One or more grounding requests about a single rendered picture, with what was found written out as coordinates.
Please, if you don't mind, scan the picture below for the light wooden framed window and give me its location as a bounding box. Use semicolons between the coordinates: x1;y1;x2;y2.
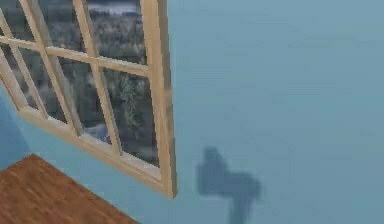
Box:
0;0;178;200

